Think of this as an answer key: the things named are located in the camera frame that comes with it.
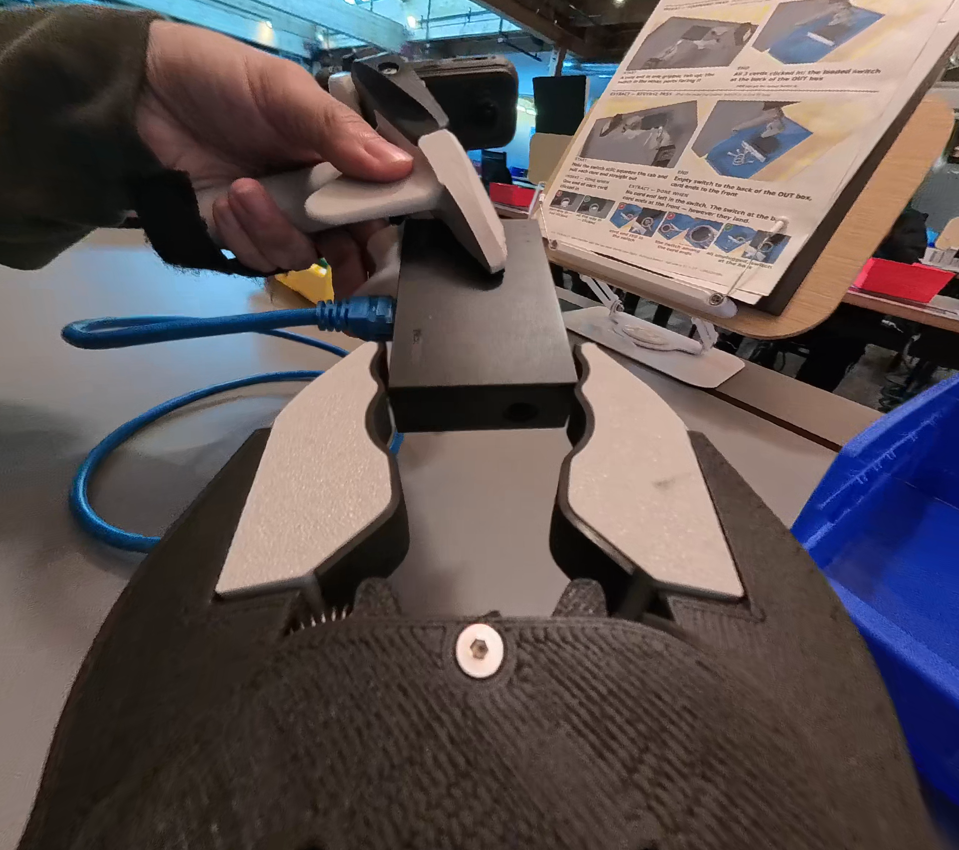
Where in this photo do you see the wooden document stand board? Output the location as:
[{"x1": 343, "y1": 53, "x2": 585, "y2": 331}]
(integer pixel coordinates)
[{"x1": 551, "y1": 35, "x2": 959, "y2": 341}]

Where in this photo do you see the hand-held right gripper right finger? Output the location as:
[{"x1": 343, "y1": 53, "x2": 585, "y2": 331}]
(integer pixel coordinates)
[{"x1": 549, "y1": 341, "x2": 746, "y2": 603}]

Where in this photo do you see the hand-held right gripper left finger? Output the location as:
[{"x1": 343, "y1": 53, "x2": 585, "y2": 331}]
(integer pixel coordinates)
[{"x1": 211, "y1": 341, "x2": 412, "y2": 600}]

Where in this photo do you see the large red bin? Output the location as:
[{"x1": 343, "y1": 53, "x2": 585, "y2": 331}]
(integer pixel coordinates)
[{"x1": 852, "y1": 258, "x2": 957, "y2": 304}]

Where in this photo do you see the wooden work table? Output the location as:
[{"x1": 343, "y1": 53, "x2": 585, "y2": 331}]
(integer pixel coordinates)
[{"x1": 841, "y1": 290, "x2": 959, "y2": 335}]

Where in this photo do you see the black screen panel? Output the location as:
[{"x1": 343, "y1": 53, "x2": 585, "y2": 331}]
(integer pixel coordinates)
[{"x1": 531, "y1": 74, "x2": 586, "y2": 136}]

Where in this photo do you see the printed instruction sheet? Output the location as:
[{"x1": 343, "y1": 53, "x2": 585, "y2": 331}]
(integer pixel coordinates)
[{"x1": 541, "y1": 0, "x2": 959, "y2": 304}]

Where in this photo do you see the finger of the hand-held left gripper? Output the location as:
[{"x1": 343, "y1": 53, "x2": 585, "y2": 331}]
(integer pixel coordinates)
[{"x1": 415, "y1": 130, "x2": 507, "y2": 277}]

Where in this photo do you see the white metal stand base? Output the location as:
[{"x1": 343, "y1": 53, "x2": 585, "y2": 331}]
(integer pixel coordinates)
[{"x1": 563, "y1": 273, "x2": 746, "y2": 389}]

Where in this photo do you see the blue ethernet cable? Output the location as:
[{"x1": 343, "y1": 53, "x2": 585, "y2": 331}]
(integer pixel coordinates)
[{"x1": 61, "y1": 296, "x2": 405, "y2": 554}]

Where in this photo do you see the black network switch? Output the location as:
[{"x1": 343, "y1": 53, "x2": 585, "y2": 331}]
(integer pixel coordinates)
[{"x1": 387, "y1": 218, "x2": 576, "y2": 432}]

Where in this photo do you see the yellow plastic bin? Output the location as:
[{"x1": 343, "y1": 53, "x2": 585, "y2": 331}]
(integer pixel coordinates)
[{"x1": 273, "y1": 258, "x2": 334, "y2": 306}]

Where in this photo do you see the person's left hand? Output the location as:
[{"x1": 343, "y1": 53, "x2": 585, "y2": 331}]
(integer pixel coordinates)
[{"x1": 139, "y1": 19, "x2": 415, "y2": 301}]

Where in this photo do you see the blue plastic bin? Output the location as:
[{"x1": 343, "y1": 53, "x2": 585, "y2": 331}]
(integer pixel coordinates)
[{"x1": 789, "y1": 376, "x2": 959, "y2": 850}]

